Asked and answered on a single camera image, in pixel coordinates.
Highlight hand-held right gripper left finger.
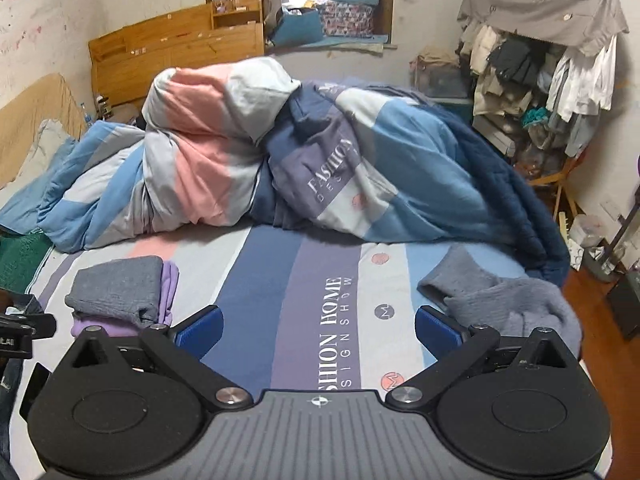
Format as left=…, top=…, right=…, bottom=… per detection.
left=65, top=305, right=254, bottom=409

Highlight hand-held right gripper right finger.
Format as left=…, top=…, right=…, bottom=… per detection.
left=384, top=305, right=575, bottom=409

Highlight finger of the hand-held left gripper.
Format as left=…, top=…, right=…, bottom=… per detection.
left=0, top=312, right=57, bottom=342

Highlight thick grey knit sweater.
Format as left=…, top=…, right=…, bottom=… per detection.
left=416, top=245, right=583, bottom=361

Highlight thin grey shirt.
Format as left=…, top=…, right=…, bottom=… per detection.
left=65, top=255, right=165, bottom=329

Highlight hanging clothes on rack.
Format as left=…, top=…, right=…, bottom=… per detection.
left=457, top=20, right=619, bottom=162

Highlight blue jeans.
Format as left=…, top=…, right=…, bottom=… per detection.
left=0, top=294, right=44, bottom=466

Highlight purple folded garment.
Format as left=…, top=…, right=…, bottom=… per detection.
left=70, top=260, right=180, bottom=339

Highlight green knit cloth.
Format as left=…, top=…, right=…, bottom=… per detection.
left=0, top=232, right=54, bottom=294

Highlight striped printed bed sheet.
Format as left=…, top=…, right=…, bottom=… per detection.
left=10, top=222, right=613, bottom=466

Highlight striped printed duvet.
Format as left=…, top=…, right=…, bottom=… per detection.
left=0, top=57, right=501, bottom=254

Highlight pale grey pillow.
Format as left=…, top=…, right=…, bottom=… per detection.
left=10, top=120, right=72, bottom=187

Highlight white plastic bin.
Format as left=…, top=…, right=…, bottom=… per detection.
left=569, top=214, right=607, bottom=249

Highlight wooden chair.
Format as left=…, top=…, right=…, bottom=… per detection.
left=529, top=157, right=582, bottom=217

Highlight black box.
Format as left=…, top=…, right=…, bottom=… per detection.
left=606, top=269, right=640, bottom=342

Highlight clear plastic storage box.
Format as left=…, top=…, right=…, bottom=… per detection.
left=411, top=47, right=474, bottom=102

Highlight wooden headboard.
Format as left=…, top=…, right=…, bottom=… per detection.
left=89, top=0, right=265, bottom=107

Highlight blue bag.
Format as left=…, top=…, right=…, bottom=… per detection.
left=271, top=9, right=324, bottom=47

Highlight triangle patterned bag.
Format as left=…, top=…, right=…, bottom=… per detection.
left=316, top=0, right=377, bottom=39

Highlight grey rack cover cloth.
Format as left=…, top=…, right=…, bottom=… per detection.
left=457, top=0, right=630, bottom=57

